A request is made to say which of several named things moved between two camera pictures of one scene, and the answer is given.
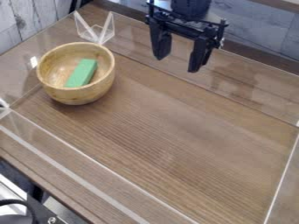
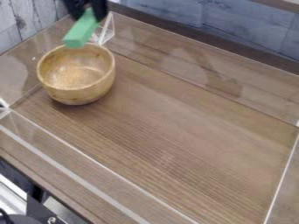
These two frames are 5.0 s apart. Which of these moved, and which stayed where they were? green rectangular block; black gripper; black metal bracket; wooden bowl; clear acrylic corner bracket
Moved: green rectangular block; black gripper
Stayed: clear acrylic corner bracket; wooden bowl; black metal bracket
